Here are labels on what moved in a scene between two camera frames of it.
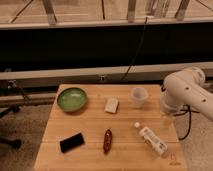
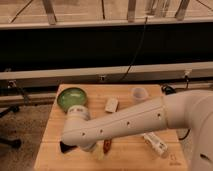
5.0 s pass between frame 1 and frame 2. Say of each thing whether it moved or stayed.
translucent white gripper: moved
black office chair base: stayed
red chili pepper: stayed
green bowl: stayed
